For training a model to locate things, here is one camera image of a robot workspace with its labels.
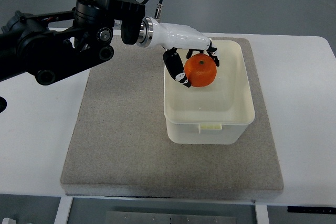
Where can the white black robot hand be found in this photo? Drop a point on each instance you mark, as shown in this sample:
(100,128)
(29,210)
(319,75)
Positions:
(180,42)

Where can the orange fruit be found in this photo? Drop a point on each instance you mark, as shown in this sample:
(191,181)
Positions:
(200,70)

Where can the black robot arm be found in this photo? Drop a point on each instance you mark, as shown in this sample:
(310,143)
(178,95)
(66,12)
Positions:
(54,46)

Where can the white plastic box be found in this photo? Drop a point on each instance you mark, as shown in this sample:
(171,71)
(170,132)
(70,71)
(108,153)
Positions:
(216,114)

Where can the grey foam mat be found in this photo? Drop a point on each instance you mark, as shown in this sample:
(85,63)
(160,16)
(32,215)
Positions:
(120,145)

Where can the white table leg left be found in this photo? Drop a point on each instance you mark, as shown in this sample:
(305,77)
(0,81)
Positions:
(63,211)

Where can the white table leg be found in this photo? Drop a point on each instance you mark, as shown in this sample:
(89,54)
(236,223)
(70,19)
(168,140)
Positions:
(261,214)
(63,211)

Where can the white table leg right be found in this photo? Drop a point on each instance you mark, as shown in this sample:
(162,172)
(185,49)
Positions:
(261,214)

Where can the black table control panel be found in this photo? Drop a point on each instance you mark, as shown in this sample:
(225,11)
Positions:
(312,210)

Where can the small white block floor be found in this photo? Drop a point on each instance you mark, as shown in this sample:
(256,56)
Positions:
(8,221)

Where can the grey metal base plate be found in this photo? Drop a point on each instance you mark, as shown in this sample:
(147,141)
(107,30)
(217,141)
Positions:
(142,217)

